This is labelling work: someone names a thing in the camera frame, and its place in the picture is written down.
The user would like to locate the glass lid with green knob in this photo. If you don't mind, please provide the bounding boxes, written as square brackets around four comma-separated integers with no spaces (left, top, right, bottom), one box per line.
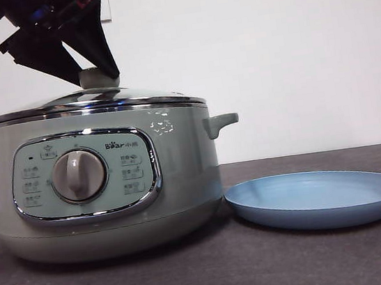
[0,53,208,132]

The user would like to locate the pale green electric steamer pot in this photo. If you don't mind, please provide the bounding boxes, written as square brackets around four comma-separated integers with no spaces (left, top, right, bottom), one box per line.
[0,89,255,275]

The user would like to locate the blue round plate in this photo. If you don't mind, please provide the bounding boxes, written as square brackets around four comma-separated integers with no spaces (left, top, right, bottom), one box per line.
[221,161,381,244]

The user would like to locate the white wall socket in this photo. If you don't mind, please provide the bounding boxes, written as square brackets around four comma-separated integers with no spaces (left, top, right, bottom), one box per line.
[100,0,114,23]

